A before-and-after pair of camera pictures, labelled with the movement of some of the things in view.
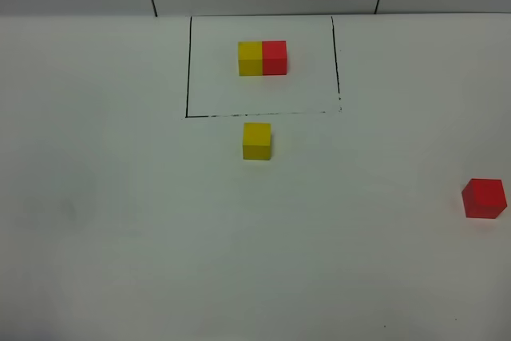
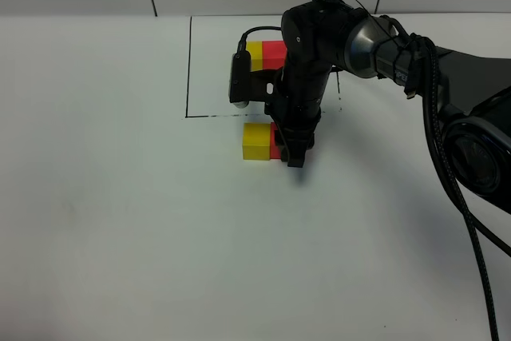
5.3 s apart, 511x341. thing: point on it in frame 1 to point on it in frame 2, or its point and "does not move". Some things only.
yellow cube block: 256,140 does not move
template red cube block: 274,57 does not move
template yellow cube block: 250,58 does not move
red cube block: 484,198 to 275,150
